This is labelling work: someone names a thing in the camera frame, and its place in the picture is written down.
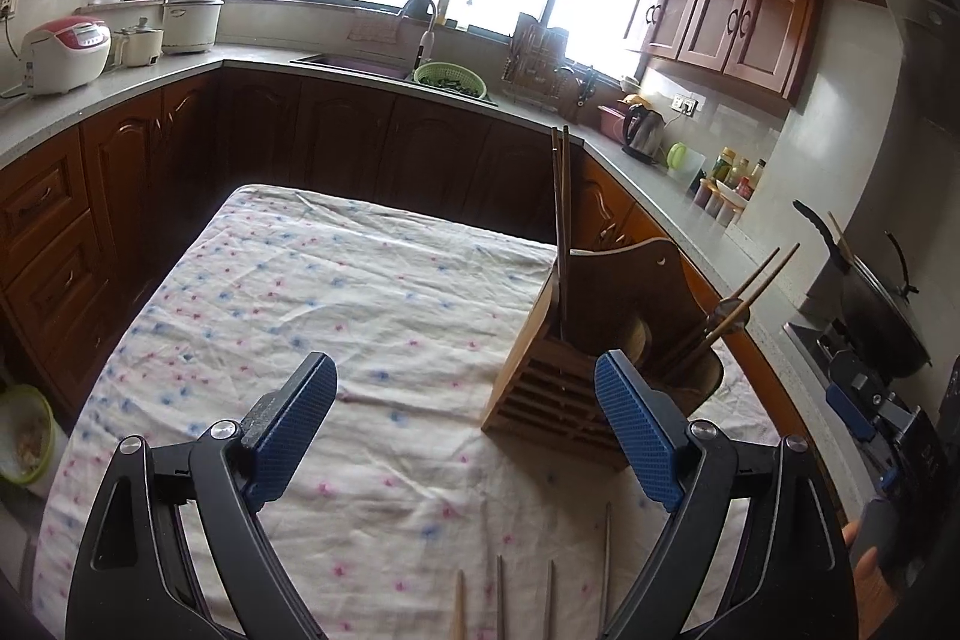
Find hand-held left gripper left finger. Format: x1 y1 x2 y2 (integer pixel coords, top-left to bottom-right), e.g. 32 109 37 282
64 352 339 640

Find patterned bamboo chopstick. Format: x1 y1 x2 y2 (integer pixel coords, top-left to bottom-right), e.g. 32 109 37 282
449 570 468 640

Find kitchen sink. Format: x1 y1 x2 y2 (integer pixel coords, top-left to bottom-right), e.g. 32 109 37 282
290 50 500 109

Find wooden spatula handle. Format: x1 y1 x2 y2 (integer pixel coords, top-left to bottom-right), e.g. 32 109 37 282
828 210 857 264

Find black power cable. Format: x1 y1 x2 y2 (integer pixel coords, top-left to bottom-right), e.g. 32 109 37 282
2 14 28 62

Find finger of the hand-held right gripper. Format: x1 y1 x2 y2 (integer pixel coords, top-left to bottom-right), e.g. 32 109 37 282
874 395 931 442
823 347 897 444

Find gas stove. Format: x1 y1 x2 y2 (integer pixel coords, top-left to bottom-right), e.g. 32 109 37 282
783 316 852 387

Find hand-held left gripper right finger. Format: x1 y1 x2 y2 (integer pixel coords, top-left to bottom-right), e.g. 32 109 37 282
594 349 860 640

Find floral white tablecloth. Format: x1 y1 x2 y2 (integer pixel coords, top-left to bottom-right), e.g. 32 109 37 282
33 183 782 640

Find dark knife rack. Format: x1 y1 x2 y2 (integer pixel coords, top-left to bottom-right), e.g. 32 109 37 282
500 11 572 113

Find wooden wall cabinet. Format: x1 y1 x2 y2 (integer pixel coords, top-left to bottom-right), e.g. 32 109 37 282
622 0 819 103

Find green colander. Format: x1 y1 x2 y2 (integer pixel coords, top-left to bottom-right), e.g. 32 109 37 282
413 60 488 98

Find person's right hand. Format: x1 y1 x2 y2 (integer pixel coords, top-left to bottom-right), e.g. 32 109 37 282
842 521 902 640

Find chrome kitchen faucet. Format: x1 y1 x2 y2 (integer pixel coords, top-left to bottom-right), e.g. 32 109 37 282
395 0 440 76

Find wooden utensil holder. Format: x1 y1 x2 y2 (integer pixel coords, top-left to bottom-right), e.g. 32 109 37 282
479 235 727 473

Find grey kitchen countertop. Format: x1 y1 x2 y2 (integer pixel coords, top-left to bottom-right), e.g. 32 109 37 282
0 43 872 515

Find white cooker with lid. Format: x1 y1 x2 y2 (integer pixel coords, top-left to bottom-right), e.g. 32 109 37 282
160 0 225 57

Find small dark faucet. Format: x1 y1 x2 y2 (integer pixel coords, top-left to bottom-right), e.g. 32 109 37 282
553 62 602 109

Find pink white rice cooker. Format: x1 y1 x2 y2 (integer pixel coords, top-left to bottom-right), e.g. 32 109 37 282
19 15 113 98

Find black wok with lid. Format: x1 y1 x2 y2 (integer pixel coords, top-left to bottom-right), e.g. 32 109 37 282
792 198 935 381

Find wooden base cabinets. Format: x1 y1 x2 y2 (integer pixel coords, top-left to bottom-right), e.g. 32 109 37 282
0 65 820 447

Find pink container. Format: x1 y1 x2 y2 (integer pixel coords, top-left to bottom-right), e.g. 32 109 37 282
597 103 629 143

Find green basin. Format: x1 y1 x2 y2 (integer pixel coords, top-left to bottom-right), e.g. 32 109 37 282
0 383 69 500

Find small white electric pot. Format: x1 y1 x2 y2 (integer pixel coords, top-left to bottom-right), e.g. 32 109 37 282
112 17 165 70

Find steel electric kettle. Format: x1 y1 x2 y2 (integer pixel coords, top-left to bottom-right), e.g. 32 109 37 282
620 101 669 166

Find metal spoon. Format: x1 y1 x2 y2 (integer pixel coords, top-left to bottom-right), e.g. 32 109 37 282
712 299 754 330

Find range hood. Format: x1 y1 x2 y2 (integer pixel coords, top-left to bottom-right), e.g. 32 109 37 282
875 0 960 136

